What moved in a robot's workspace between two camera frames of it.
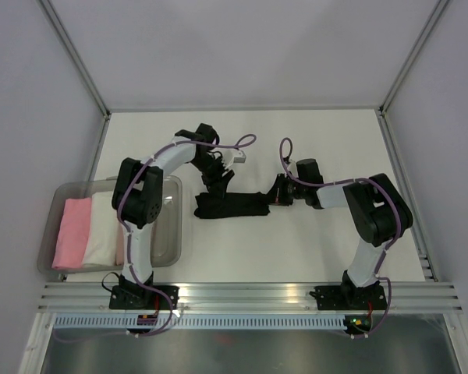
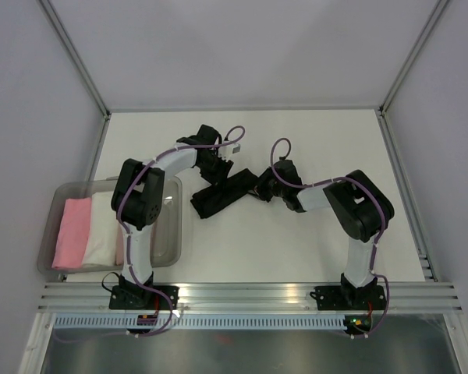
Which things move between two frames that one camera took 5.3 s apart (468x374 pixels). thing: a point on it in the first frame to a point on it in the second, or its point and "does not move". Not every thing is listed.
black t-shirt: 211,205 to 228,190
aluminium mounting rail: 248,297 does not move
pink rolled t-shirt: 73,234 does not move
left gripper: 217,183 does not move
